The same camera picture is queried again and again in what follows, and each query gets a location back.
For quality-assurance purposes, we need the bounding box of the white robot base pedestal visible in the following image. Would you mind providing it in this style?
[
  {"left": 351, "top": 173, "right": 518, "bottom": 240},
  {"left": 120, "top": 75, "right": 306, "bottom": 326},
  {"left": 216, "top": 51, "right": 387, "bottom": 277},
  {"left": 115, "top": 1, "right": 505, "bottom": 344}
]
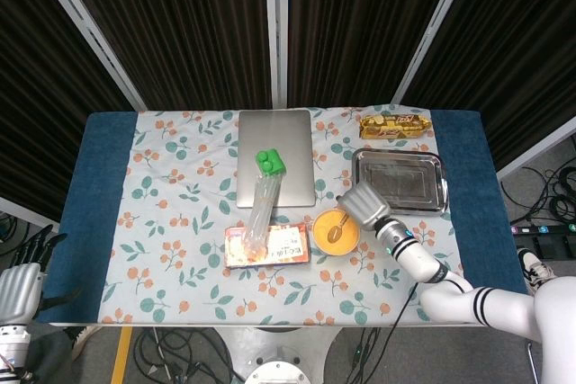
[{"left": 216, "top": 325, "right": 342, "bottom": 384}]

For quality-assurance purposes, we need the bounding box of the green toy building block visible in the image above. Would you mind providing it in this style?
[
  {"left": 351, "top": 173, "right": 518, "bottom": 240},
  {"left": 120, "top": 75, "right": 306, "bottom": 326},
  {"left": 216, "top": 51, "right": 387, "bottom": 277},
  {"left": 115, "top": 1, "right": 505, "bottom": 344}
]
[{"left": 255, "top": 148, "right": 288, "bottom": 177}]

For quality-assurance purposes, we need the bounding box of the beige bowl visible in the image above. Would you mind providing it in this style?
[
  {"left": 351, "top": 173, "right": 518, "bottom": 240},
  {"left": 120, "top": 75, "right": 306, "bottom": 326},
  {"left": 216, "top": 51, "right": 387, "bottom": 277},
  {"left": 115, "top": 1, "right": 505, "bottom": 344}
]
[{"left": 311, "top": 208, "right": 363, "bottom": 257}]

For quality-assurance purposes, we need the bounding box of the grey closed laptop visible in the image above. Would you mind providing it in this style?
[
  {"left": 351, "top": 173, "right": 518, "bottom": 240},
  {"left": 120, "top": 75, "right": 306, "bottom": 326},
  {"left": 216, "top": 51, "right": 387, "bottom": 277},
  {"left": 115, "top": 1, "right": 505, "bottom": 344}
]
[{"left": 236, "top": 109, "right": 317, "bottom": 209}]

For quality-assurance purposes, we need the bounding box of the white partition post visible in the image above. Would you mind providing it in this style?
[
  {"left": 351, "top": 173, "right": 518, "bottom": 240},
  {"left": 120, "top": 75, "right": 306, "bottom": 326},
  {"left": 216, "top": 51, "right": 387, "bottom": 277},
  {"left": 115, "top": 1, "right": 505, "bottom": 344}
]
[
  {"left": 24, "top": 0, "right": 148, "bottom": 112},
  {"left": 263, "top": 0, "right": 289, "bottom": 109},
  {"left": 390, "top": 0, "right": 479, "bottom": 106}
]

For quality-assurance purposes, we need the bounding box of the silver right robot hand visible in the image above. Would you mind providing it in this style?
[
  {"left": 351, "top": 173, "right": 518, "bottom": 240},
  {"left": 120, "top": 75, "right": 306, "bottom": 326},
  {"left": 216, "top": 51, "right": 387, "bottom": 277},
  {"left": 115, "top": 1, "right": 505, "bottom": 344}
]
[{"left": 337, "top": 181, "right": 392, "bottom": 231}]

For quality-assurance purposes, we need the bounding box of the metal spoon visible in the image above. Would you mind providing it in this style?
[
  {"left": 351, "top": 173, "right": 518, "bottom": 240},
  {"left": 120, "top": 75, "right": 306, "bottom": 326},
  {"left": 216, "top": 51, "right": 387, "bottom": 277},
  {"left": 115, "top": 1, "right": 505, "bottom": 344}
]
[{"left": 327, "top": 211, "right": 353, "bottom": 244}]

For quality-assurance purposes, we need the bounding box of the white and black sneaker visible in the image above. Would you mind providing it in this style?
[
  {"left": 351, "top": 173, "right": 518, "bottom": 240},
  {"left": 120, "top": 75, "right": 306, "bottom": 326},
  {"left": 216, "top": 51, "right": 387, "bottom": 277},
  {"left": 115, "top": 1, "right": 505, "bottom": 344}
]
[
  {"left": 516, "top": 246, "right": 558, "bottom": 296},
  {"left": 70, "top": 325, "right": 101, "bottom": 361}
]

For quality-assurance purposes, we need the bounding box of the dark ribbed partition panel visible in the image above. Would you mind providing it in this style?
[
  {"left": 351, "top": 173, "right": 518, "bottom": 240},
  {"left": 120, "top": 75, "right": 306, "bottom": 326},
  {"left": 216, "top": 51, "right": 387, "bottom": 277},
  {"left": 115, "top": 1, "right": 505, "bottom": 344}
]
[
  {"left": 401, "top": 0, "right": 576, "bottom": 170},
  {"left": 0, "top": 0, "right": 132, "bottom": 223},
  {"left": 287, "top": 0, "right": 463, "bottom": 107},
  {"left": 53, "top": 0, "right": 274, "bottom": 111}
]

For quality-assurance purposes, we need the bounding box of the orange and blue cookie box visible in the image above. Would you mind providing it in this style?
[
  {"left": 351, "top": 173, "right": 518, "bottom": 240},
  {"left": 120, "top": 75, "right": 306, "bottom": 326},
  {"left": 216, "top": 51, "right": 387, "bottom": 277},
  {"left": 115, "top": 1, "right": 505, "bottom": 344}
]
[{"left": 223, "top": 223, "right": 312, "bottom": 270}]

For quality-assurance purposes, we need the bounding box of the black floor cable bundle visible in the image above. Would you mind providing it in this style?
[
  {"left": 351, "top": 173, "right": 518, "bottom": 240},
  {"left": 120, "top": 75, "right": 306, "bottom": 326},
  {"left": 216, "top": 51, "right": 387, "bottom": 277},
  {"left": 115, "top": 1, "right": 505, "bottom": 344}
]
[
  {"left": 132, "top": 326, "right": 247, "bottom": 384},
  {"left": 500, "top": 166, "right": 576, "bottom": 225}
]

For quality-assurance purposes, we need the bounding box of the gold snack package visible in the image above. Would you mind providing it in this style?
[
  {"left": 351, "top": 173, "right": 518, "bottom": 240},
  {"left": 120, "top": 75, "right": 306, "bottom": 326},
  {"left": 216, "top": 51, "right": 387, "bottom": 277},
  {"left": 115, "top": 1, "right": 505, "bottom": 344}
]
[{"left": 358, "top": 113, "right": 433, "bottom": 140}]

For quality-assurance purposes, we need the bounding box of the clear plastic tube bag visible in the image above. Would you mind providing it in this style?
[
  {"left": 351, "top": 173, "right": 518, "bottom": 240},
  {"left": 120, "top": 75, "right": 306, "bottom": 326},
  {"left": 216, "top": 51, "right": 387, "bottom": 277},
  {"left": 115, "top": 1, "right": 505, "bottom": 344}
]
[{"left": 242, "top": 172, "right": 285, "bottom": 255}]

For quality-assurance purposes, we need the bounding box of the blue felt table cover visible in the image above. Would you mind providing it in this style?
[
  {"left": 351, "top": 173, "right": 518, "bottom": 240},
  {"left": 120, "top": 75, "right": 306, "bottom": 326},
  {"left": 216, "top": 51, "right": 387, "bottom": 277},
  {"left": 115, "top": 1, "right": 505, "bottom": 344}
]
[{"left": 35, "top": 109, "right": 527, "bottom": 326}]

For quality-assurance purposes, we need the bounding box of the stainless steel tray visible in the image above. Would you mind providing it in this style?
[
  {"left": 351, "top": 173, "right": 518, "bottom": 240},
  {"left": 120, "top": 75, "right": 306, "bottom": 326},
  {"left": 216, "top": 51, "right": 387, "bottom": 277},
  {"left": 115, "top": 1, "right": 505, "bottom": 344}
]
[{"left": 350, "top": 147, "right": 450, "bottom": 216}]

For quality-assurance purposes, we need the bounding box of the floral print tablecloth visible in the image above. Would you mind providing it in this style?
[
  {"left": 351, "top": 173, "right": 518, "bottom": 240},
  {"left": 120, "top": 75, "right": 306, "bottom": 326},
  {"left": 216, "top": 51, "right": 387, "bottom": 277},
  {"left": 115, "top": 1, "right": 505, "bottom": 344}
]
[{"left": 99, "top": 106, "right": 469, "bottom": 326}]

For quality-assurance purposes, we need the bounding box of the black power strip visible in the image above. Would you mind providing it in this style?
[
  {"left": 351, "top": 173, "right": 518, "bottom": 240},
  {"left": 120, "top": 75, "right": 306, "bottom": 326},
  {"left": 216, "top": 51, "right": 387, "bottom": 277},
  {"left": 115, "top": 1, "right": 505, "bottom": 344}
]
[{"left": 510, "top": 223, "right": 576, "bottom": 237}]

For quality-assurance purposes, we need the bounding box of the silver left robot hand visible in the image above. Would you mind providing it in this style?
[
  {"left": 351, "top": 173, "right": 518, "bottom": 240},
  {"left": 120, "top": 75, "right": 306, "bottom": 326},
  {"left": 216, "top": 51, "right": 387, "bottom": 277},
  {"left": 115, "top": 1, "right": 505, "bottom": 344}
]
[{"left": 0, "top": 226, "right": 85, "bottom": 326}]

